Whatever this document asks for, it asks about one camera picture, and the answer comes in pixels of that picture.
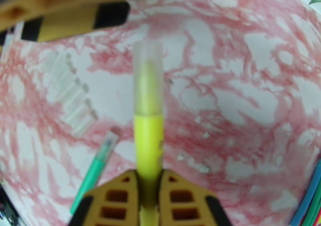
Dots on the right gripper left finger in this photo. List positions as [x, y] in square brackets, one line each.
[112, 207]

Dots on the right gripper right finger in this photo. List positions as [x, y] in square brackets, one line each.
[185, 207]

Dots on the green marker pen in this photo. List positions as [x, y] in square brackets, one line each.
[316, 207]
[92, 175]

